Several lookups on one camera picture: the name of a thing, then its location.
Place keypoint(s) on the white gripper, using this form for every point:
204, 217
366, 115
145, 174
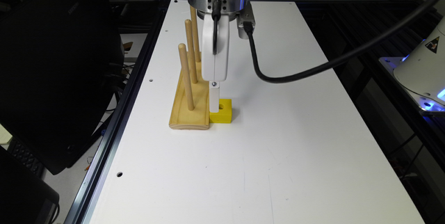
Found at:
215, 52

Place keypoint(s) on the yellow block with hole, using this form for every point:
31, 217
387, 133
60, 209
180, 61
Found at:
224, 115

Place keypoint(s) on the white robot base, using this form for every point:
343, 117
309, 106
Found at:
421, 73

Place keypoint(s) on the wooden peg board base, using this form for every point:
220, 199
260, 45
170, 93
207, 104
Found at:
181, 116

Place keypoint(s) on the front wooden peg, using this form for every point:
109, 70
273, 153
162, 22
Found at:
186, 76

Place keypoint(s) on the wooden peg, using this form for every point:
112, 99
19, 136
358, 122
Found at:
186, 76
191, 53
195, 34

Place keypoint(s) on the middle wooden peg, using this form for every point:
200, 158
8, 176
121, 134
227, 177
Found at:
191, 53

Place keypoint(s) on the rear wooden peg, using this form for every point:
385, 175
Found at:
195, 34

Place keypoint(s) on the black computer monitor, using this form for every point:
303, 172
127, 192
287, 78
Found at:
61, 63

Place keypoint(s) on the black keyboard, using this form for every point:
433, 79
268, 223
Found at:
24, 156

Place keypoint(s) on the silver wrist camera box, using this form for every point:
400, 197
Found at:
245, 21

